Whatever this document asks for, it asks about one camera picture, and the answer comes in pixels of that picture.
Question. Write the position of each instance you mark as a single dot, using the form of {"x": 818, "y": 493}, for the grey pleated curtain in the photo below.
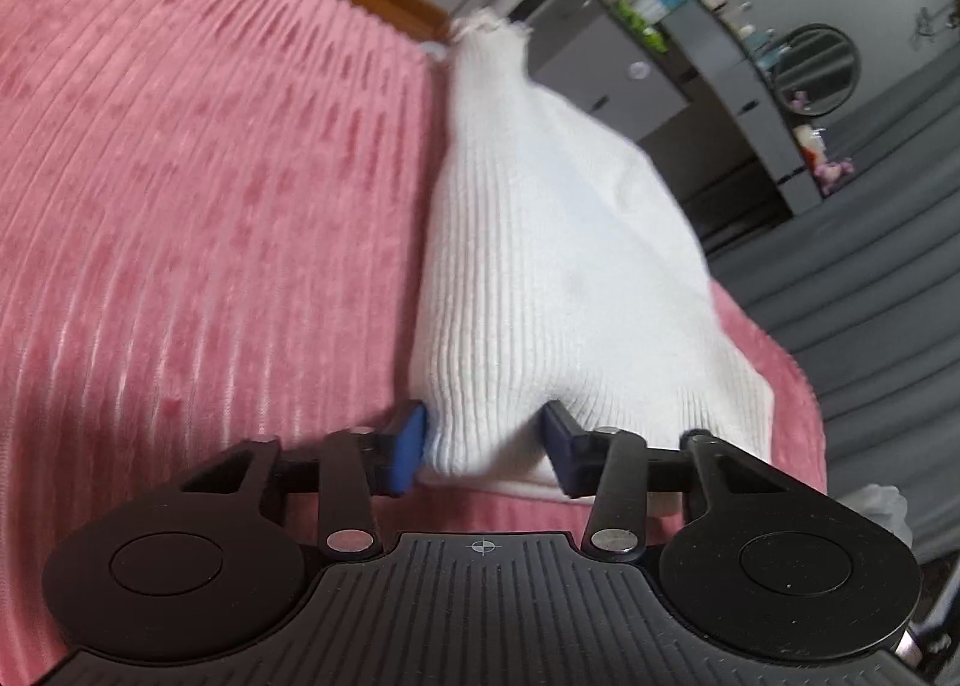
{"x": 877, "y": 281}

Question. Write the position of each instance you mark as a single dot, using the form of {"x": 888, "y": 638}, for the pink ribbed blanket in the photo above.
{"x": 195, "y": 206}

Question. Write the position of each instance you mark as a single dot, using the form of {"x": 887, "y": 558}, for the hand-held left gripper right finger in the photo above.
{"x": 559, "y": 449}

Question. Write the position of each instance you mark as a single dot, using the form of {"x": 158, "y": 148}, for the small grey cabinet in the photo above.
{"x": 600, "y": 79}

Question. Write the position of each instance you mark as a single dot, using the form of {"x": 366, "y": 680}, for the pink plush toy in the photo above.
{"x": 832, "y": 173}

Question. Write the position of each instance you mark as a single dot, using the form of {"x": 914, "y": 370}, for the grey dressing desk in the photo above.
{"x": 750, "y": 131}

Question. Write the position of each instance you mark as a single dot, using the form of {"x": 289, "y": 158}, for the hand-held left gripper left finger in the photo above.
{"x": 409, "y": 447}

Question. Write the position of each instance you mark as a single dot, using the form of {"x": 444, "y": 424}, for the white ribbed knit garment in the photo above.
{"x": 540, "y": 259}

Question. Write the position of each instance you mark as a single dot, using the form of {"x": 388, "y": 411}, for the round black-framed mirror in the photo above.
{"x": 817, "y": 68}

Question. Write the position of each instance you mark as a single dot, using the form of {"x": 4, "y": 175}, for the blue and white box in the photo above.
{"x": 661, "y": 0}

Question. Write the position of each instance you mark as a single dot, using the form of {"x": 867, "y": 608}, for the white crumpled bag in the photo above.
{"x": 881, "y": 510}

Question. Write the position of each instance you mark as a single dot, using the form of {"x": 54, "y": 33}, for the green packet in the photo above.
{"x": 645, "y": 30}

